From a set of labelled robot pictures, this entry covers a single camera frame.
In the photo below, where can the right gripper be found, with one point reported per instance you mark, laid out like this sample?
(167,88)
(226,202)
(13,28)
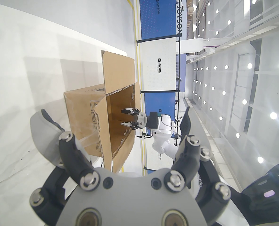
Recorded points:
(142,120)

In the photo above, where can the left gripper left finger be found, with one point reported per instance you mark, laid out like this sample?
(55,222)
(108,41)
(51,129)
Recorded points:
(69,151)

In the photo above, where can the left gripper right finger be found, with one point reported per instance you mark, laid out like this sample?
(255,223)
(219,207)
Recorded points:
(189,156)

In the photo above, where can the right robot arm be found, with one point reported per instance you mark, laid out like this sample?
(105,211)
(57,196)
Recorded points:
(160,143)

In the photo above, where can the blue partition panel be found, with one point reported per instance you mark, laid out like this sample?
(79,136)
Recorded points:
(153,102)
(149,1)

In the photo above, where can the white partition panel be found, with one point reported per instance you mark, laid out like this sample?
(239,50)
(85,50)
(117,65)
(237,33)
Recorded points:
(148,157)
(151,50)

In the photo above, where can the large brown cardboard carton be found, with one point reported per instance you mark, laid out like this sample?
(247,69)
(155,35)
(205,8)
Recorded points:
(80,109)

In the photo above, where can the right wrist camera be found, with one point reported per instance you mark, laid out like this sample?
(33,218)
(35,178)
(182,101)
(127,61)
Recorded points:
(153,120)

